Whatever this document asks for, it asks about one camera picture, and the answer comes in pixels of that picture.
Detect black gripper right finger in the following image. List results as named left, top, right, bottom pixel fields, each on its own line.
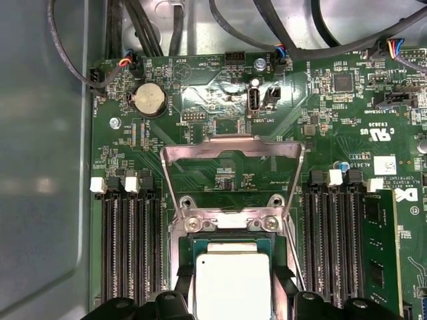
left=272, top=265, right=401, bottom=320

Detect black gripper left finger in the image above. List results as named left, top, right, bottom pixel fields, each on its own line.
left=79, top=265, right=196, bottom=320

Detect wire locking lever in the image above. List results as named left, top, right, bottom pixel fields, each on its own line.
left=285, top=229, right=307, bottom=291

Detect silver CPU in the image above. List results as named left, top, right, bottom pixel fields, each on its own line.
left=191, top=238, right=274, bottom=320

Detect metal socket cover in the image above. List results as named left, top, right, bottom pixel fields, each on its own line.
left=159, top=135, right=306, bottom=223

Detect CPU socket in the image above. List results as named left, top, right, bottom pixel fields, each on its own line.
left=168, top=195, right=301, bottom=320

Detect green RAM stick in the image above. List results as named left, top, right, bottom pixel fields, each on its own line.
left=362, top=188, right=404, bottom=318

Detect white board sticker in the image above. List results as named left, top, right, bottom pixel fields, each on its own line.
left=373, top=155, right=398, bottom=176

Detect green motherboard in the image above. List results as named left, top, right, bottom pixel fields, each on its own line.
left=88, top=48, right=427, bottom=320

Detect black PC case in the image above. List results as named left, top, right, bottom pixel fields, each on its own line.
left=0, top=0, right=427, bottom=320

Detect round coin battery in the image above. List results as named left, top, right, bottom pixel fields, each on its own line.
left=128, top=82, right=167, bottom=118

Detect internal USB port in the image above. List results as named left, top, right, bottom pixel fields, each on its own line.
left=247, top=86, right=262, bottom=119

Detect square black chip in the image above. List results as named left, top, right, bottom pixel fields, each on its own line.
left=333, top=73, right=354, bottom=93

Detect black fan connector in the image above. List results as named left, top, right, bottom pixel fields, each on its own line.
left=272, top=45, right=290, bottom=73
left=89, top=65, right=108, bottom=90
left=127, top=49, right=145, bottom=80

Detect black pin header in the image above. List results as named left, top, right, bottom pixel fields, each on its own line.
left=225, top=51, right=247, bottom=67

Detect thick black cable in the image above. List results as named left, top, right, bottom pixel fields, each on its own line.
left=252, top=0, right=427, bottom=61

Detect connector with coloured wires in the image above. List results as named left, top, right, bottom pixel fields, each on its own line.
left=366, top=37, right=406, bottom=61

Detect thin black cable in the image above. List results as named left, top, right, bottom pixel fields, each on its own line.
left=46, top=0, right=108, bottom=91

